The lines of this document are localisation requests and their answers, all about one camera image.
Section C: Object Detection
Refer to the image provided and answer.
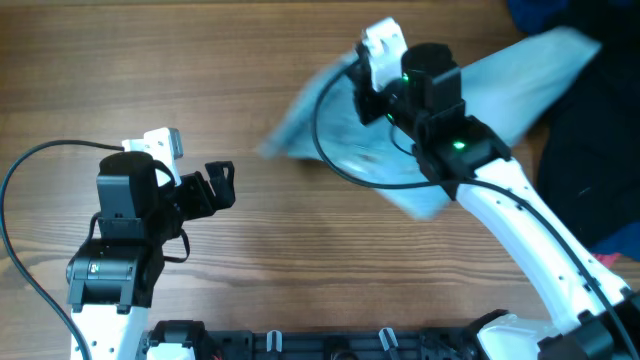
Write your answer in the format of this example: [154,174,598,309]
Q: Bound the light blue denim shorts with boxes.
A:
[257,27,603,220]

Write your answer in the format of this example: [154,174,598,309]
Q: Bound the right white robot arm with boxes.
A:
[350,40,639,359]

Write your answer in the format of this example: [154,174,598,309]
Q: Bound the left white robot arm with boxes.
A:
[66,151,236,359]

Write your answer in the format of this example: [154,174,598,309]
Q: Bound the dark blue garment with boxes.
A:
[505,0,640,36]

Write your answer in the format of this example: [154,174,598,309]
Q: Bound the black garment pile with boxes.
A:
[537,1,639,253]

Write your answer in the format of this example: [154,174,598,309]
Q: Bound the red garment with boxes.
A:
[593,253,621,268]

